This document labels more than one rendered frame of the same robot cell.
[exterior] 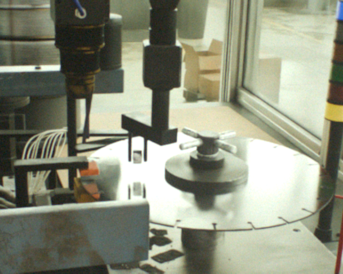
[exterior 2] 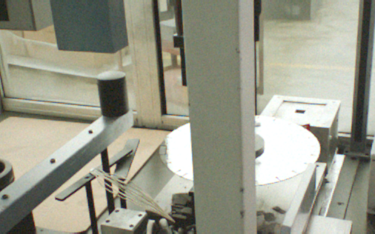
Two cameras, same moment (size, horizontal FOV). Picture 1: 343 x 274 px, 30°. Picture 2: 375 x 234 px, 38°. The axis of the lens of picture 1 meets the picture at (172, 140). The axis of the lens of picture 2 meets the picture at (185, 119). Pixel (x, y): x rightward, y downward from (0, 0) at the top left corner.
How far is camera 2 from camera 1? 0.86 m
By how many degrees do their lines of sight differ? 47
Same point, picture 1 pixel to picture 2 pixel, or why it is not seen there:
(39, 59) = not seen: outside the picture
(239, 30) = not seen: outside the picture
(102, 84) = (125, 124)
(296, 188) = (282, 130)
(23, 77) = (94, 142)
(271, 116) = (64, 109)
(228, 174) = (257, 140)
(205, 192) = (264, 154)
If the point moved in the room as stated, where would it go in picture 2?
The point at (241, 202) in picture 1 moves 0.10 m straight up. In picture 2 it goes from (286, 149) to (287, 103)
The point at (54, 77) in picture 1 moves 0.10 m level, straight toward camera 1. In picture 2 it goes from (107, 133) to (152, 141)
